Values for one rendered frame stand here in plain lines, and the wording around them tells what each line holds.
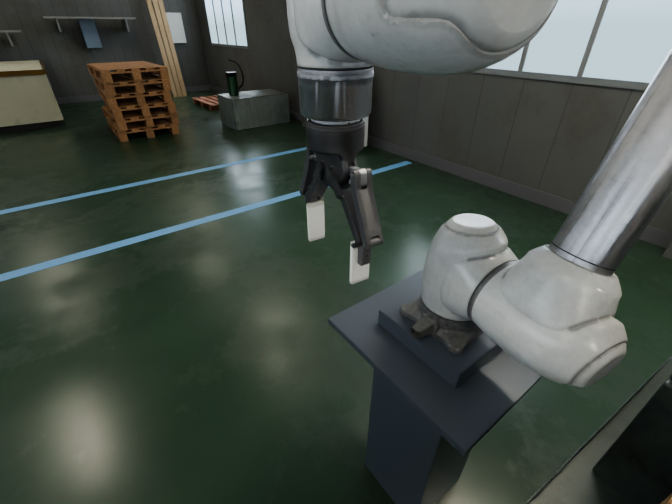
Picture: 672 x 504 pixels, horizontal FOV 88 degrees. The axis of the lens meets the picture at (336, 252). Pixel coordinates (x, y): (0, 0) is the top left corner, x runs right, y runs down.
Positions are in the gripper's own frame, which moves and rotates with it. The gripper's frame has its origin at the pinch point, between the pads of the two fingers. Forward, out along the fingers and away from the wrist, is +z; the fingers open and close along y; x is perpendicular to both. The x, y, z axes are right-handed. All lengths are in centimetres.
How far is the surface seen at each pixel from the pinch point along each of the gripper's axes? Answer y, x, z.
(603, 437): -32, -60, 57
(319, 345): 74, -32, 111
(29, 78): 710, 138, 37
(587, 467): -34, -49, 57
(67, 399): 102, 81, 111
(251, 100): 541, -155, 69
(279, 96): 547, -205, 68
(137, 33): 977, -47, -17
